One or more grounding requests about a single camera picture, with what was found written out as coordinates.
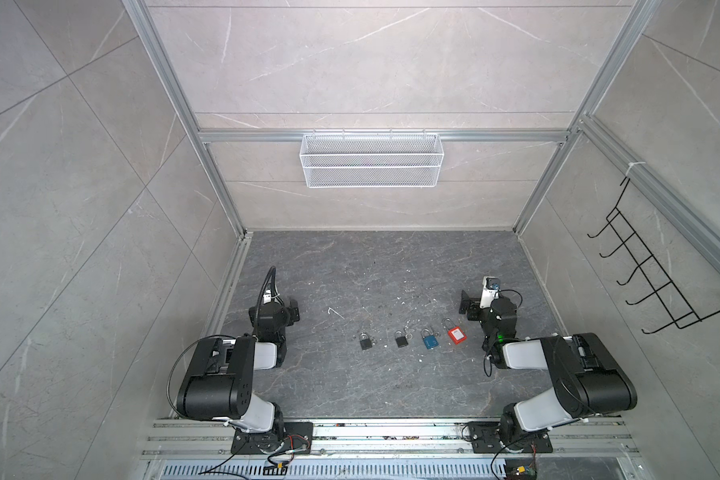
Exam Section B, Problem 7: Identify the black wire hook rack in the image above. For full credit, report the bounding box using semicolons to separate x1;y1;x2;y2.
587;177;720;335

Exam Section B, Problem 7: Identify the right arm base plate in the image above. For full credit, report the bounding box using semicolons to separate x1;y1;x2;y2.
462;421;553;454

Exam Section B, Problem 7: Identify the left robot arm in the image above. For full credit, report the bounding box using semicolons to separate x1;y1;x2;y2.
174;299;300;440

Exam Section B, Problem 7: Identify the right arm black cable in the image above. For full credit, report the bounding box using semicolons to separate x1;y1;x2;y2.
482;335;499;379

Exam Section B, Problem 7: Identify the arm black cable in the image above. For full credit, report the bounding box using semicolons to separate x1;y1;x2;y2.
482;335;499;379
251;265;278;337

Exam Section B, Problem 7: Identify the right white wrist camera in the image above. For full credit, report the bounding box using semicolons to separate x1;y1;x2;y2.
479;276;501;309

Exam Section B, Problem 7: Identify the white wire mesh basket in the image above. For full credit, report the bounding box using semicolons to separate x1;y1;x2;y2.
299;133;445;189

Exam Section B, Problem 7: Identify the blue padlock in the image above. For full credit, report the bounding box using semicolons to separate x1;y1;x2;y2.
420;328;439;350

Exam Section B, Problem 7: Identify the black padlock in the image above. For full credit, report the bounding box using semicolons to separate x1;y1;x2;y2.
394;330;409;348
359;332;374;350

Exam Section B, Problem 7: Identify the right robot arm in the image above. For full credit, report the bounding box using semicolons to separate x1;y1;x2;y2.
459;290;638;444

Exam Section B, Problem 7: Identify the aluminium front rail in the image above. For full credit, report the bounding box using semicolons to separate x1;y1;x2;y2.
130;417;652;479

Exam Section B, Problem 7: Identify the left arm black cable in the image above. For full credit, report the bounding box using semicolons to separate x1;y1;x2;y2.
251;265;278;337

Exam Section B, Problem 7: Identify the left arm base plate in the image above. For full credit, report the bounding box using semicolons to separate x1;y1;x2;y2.
230;421;314;455

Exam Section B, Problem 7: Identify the red padlock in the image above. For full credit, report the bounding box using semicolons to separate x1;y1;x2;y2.
443;318;467;345

